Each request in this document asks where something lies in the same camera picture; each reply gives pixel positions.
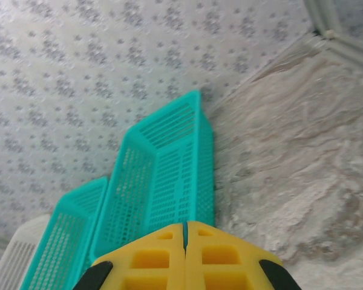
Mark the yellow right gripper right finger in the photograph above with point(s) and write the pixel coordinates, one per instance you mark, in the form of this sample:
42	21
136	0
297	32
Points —
224	259

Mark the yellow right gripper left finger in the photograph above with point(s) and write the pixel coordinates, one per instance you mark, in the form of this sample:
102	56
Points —
148	259

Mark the teal plastic basket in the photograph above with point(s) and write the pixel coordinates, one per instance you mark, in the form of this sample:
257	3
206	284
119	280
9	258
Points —
66	229
169	169

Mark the white plastic basket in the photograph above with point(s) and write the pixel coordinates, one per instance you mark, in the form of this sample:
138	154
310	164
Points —
18	256

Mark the aluminium table side rail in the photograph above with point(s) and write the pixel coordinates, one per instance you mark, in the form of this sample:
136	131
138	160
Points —
354	49

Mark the aluminium frame post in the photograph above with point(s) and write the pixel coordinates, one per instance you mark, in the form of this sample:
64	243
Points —
319	15

